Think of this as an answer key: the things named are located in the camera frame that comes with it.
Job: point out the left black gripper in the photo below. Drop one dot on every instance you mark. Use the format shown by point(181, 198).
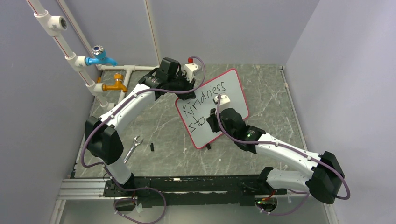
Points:
point(186, 96)

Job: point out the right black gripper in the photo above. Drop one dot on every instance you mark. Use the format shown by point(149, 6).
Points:
point(212, 119)

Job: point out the pink-framed whiteboard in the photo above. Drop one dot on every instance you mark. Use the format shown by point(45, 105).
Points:
point(194, 112)

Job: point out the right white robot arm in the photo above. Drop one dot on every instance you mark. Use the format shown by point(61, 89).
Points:
point(320, 175)

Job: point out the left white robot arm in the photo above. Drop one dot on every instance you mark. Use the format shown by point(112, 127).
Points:
point(102, 134)

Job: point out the orange faucet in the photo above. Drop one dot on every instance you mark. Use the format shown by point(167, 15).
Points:
point(118, 84)

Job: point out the silver wrench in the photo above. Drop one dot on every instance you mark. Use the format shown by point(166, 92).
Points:
point(136, 142)

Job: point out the blue faucet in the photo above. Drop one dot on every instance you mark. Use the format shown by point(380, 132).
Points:
point(99, 57)

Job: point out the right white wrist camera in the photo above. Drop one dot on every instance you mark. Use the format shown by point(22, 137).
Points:
point(222, 101)

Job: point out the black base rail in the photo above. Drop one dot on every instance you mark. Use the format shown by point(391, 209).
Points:
point(243, 190)

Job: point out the white pvc pipe frame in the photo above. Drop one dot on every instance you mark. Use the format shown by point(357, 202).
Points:
point(54, 26)

